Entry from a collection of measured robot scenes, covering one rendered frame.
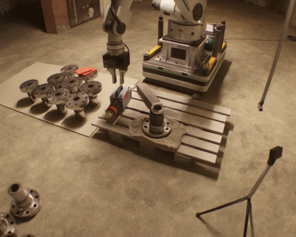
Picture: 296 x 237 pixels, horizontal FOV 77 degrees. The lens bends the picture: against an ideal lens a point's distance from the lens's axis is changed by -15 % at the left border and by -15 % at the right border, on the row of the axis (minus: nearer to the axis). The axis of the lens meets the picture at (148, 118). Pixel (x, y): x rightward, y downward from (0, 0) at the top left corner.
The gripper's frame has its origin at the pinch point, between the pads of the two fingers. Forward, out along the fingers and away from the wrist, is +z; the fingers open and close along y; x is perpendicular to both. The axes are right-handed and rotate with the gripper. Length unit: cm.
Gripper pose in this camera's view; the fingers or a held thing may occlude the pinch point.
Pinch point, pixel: (118, 79)
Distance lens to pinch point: 214.4
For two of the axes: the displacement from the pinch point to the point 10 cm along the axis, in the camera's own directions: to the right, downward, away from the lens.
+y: -9.7, -1.6, 1.9
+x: -2.4, 6.1, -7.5
